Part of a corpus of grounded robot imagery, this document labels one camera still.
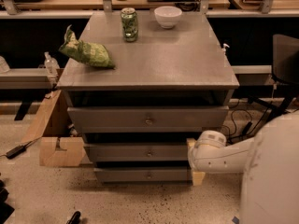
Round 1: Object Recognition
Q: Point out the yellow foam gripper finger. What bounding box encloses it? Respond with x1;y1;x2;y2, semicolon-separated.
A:
187;138;206;186

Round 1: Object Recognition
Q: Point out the grey drawer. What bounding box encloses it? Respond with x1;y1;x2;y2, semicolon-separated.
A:
84;143;188;162
94;167;192;183
67;106;228;133

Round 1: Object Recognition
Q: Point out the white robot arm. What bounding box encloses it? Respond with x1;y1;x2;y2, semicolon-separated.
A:
188;112;299;224

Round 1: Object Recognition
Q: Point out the grey top drawer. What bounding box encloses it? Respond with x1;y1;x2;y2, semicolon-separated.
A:
67;106;228;133

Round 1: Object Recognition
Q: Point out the grey bottom drawer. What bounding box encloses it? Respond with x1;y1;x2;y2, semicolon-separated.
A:
94;167;192;183

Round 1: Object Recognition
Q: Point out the grey drawer cabinet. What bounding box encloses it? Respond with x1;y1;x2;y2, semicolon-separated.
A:
58;11;239;170

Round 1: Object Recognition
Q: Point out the white pump dispenser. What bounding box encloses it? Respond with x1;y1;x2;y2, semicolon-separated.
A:
222;43;230;55

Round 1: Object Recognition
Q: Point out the black object bottom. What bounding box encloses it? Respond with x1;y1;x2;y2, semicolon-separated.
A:
66;211;80;224

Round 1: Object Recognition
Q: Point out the cardboard box left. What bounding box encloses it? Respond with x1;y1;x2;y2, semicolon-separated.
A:
21;90;86;167

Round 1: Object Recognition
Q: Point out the green chip bag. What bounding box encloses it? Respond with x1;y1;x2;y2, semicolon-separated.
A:
59;26;115;69

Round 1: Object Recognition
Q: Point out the white bowl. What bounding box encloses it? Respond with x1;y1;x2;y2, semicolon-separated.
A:
154;6;182;29

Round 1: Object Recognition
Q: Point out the green soda can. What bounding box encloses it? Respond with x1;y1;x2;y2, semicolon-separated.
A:
121;7;138;42

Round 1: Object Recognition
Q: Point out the black power adapter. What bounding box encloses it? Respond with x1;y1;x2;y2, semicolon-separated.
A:
6;146;26;160

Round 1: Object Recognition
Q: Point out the clear plastic bottle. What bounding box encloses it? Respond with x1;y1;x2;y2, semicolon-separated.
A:
44;51;60;76

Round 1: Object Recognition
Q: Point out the black floor cable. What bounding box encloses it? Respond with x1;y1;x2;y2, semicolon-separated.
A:
218;99;272;145

